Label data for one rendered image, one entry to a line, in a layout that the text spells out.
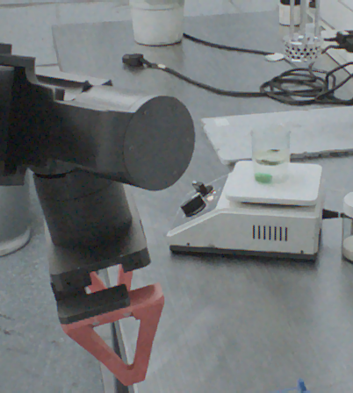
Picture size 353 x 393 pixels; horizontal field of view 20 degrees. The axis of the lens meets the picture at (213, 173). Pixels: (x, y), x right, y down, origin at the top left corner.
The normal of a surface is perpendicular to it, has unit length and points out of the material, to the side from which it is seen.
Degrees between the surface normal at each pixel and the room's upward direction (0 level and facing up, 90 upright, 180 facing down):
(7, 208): 94
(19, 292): 0
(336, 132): 0
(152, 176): 84
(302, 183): 0
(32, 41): 90
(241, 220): 90
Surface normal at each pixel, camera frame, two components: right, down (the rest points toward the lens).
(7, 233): 0.64, 0.36
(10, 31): 0.20, 0.38
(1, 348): -0.01, -0.92
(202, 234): -0.17, 0.39
